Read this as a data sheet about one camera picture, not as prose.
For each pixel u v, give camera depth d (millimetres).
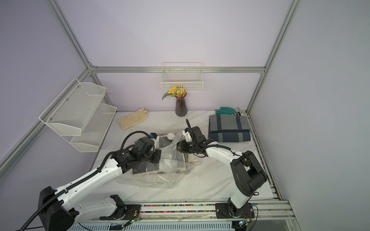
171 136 916
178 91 999
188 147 778
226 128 1043
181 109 1119
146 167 795
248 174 458
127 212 725
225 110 1194
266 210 763
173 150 792
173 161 750
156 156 691
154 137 702
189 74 943
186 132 819
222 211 732
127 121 1154
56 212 373
